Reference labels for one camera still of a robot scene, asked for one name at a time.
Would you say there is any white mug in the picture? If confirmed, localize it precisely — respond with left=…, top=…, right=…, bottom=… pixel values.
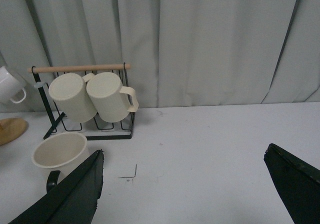
left=0, top=66, right=27, bottom=104

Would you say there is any black wire cup rack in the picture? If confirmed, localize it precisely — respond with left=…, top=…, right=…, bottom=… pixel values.
left=28, top=63, right=139, bottom=140

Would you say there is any cream ribbed mug left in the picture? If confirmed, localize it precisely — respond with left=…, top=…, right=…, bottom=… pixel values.
left=48, top=73, right=97, bottom=123

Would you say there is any cream cup black handle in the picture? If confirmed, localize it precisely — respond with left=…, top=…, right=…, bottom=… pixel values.
left=31, top=132, right=90, bottom=192

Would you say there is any grey curtain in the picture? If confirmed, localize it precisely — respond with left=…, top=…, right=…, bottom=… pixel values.
left=0, top=0, right=320, bottom=112

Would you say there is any wooden mug tree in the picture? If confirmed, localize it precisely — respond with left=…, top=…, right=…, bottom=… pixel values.
left=0, top=118, right=28, bottom=146

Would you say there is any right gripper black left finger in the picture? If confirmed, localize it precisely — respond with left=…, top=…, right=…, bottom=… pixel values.
left=11, top=150, right=104, bottom=224

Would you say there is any cream ribbed mug right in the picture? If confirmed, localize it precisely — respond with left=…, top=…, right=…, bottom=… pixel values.
left=86, top=72, right=139, bottom=123

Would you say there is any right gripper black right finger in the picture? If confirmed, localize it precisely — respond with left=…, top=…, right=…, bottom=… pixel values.
left=263, top=144, right=320, bottom=224

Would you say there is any cream ribbed mug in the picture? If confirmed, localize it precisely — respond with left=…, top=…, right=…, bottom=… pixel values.
left=48, top=73, right=97, bottom=123
left=86, top=72, right=139, bottom=123

